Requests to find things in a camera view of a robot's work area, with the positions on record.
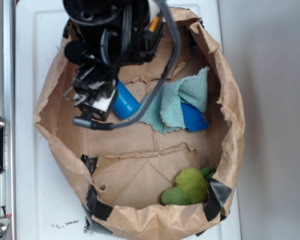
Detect black foam microphone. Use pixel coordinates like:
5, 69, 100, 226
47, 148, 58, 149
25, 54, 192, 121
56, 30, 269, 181
64, 40, 87, 65

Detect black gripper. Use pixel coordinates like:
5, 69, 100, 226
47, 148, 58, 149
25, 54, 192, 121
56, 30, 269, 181
63, 0, 164, 100

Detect aluminium frame rail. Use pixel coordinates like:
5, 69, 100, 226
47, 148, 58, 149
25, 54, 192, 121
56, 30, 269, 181
0, 0, 17, 240

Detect light teal cloth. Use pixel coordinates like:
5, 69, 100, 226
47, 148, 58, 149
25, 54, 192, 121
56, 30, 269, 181
140, 66, 210, 135

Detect brown paper bag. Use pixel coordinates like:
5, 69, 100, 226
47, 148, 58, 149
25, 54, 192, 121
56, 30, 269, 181
39, 7, 246, 240

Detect blue ball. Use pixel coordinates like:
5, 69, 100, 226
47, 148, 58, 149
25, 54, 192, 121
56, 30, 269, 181
181, 103, 209, 132

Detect blue plastic bottle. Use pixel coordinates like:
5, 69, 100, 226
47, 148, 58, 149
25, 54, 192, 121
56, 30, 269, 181
112, 80, 140, 120

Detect green plush toy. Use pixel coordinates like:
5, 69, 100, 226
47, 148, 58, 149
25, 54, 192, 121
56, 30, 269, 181
160, 166, 215, 206

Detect grey cable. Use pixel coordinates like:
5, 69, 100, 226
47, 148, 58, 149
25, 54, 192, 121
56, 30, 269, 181
72, 0, 182, 131

